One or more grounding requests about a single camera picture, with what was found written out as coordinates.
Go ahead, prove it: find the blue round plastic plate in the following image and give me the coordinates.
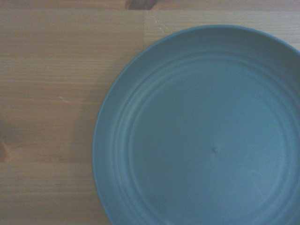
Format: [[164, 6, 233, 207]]
[[92, 24, 300, 225]]

